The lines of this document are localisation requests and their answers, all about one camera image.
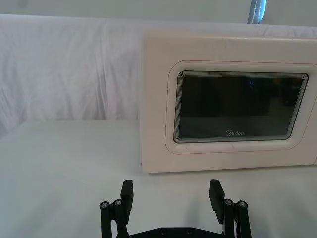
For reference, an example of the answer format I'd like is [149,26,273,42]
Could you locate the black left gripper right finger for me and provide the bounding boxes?
[209,179,252,238]

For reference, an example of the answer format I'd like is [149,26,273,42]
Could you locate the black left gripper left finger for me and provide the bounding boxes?
[99,180,134,238]

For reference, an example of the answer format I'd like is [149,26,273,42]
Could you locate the white table cloth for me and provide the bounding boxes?
[0,120,317,238]

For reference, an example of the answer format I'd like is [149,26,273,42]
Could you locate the cream microwave oven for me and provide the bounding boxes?
[138,29,317,174]

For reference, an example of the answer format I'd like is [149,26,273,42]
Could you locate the white curtain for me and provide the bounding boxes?
[0,0,317,139]

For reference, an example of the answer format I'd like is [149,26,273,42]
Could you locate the grey striped post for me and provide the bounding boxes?
[247,0,266,25]

